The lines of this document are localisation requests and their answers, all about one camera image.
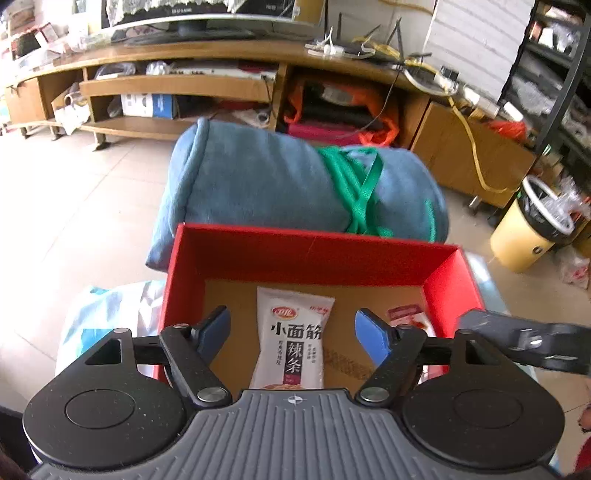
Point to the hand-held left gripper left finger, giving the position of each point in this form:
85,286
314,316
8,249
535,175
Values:
217,330

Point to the white power strip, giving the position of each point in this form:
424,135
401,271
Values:
445,81

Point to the white slatted panel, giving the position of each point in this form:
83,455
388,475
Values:
475,41

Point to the white paper bag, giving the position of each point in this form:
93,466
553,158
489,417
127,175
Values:
71,113

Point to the white spicy strip snack packet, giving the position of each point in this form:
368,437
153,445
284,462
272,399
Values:
295,341

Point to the black shelf rack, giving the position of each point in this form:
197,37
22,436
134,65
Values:
568,69

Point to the flat screen TV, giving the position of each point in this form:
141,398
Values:
198,27

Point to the wooden TV stand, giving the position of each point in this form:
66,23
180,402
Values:
184,85

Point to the red cardboard box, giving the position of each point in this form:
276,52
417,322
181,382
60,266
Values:
300,251

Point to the blue checkered tablecloth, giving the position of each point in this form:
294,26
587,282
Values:
111,314

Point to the yellow trash bin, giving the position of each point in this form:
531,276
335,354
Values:
517,240

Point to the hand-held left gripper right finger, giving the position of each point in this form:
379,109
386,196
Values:
369,332

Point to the orange bag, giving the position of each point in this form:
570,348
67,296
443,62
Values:
383,124

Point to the black router with antennas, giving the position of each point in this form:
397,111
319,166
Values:
360,48

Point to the rolled blue blanket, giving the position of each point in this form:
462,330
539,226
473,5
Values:
258,180

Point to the red and white snack packet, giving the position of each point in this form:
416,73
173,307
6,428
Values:
411,318

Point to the red plastic bag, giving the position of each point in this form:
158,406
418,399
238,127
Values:
508,129

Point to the white set-top device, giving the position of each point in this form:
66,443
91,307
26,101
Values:
212,70

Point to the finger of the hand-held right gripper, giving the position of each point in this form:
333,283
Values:
508,339

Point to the white and blue box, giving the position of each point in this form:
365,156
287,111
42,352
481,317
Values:
147,105

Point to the white plastic bag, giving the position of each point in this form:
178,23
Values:
575,270

